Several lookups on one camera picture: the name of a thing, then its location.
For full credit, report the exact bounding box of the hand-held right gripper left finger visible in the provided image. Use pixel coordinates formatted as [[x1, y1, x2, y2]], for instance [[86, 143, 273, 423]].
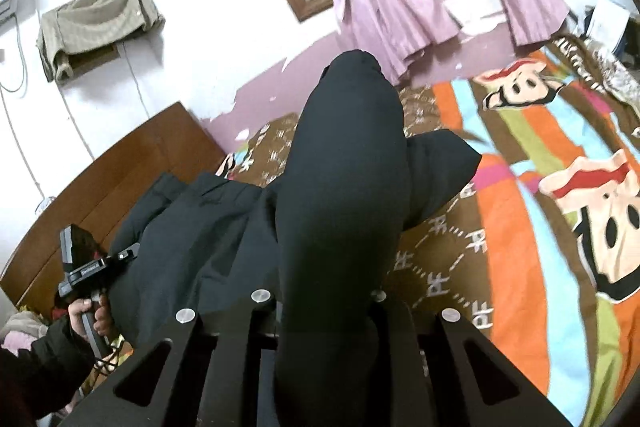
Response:
[[59, 289, 282, 427]]

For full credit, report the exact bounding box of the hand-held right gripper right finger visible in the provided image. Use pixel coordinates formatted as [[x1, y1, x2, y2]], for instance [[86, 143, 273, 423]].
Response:
[[369, 288, 574, 427]]

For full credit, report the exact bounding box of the black padded jacket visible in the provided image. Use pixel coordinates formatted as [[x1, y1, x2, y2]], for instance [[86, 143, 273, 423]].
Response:
[[105, 49, 483, 427]]

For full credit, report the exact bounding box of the person's left forearm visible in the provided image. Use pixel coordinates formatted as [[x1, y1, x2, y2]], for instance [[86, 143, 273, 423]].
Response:
[[0, 314, 97, 423]]

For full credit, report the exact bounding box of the person's left hand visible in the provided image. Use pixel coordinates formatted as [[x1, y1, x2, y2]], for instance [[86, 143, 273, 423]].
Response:
[[66, 294, 115, 339]]

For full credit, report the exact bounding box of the brown wooden headboard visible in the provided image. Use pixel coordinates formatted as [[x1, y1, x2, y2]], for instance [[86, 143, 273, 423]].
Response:
[[0, 102, 227, 323]]

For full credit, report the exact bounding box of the pink cloth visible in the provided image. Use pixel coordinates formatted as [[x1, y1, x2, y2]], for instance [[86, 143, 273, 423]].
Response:
[[0, 309, 52, 354]]

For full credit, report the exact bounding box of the colourful cartoon printed blanket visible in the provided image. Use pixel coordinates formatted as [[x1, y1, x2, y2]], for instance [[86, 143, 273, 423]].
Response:
[[80, 34, 640, 427]]

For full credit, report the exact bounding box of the beige towel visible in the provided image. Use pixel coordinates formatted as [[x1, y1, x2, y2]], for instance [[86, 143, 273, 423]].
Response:
[[36, 0, 167, 84]]

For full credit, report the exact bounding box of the white box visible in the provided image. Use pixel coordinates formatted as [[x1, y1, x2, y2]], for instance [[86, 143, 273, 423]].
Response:
[[584, 0, 635, 54]]

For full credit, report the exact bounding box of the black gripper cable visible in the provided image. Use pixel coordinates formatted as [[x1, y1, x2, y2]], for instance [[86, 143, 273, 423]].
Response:
[[92, 341, 135, 375]]

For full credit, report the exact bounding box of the white wall cable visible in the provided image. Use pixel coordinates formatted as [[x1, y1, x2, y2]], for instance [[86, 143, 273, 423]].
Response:
[[0, 0, 97, 188]]

